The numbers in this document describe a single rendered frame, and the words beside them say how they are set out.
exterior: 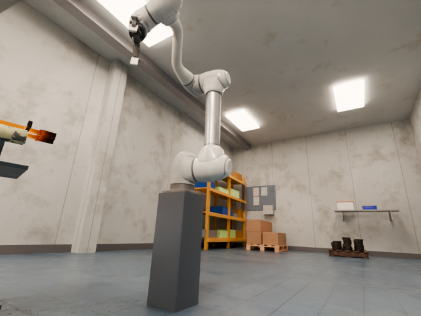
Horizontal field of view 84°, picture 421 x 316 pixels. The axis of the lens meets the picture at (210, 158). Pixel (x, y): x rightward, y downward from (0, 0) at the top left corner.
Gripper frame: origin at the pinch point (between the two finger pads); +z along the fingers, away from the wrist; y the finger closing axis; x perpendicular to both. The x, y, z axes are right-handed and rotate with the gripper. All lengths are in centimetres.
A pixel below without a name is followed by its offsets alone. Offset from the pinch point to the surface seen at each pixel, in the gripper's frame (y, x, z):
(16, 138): -11, -27, 48
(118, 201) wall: -377, -59, -180
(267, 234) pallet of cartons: -508, 313, -167
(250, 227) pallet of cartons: -525, 277, -197
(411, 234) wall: -406, 656, -110
